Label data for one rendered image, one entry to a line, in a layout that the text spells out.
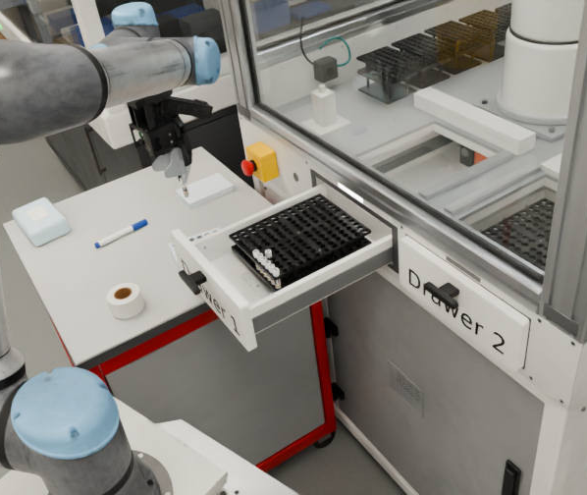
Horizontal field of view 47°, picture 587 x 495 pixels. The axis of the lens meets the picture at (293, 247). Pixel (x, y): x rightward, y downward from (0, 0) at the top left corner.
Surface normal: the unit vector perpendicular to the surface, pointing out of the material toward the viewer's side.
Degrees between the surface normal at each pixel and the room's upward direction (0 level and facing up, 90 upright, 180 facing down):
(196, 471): 2
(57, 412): 9
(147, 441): 2
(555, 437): 90
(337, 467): 0
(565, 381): 90
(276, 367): 90
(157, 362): 90
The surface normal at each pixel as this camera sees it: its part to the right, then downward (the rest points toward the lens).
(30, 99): 0.57, 0.32
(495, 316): -0.84, 0.40
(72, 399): 0.04, -0.79
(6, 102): 0.33, 0.38
